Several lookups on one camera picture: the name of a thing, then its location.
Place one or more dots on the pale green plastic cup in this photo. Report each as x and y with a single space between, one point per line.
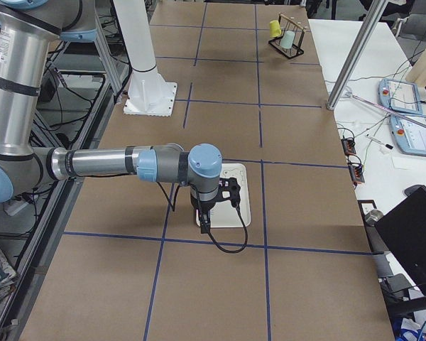
286 42

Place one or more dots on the yellow plastic cup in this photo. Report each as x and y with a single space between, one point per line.
274 28

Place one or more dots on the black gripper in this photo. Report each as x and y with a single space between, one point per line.
203 207

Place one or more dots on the teach pendant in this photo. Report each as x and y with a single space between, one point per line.
400 96
410 137

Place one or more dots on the aluminium frame post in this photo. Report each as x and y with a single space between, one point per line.
372 18

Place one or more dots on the black wire cup rack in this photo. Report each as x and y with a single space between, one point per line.
289 23

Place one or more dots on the lower teach pendant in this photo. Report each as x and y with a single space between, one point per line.
410 137

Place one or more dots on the black monitor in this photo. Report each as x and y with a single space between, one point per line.
403 230

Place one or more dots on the upper teach pendant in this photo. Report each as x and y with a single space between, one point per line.
400 96

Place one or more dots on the white bear print tray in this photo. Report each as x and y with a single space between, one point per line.
205 184

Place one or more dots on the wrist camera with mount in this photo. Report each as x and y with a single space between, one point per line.
229 190

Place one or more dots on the metal cup on desk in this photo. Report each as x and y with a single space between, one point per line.
372 217

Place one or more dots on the white camera pole base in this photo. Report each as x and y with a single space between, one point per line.
148 92

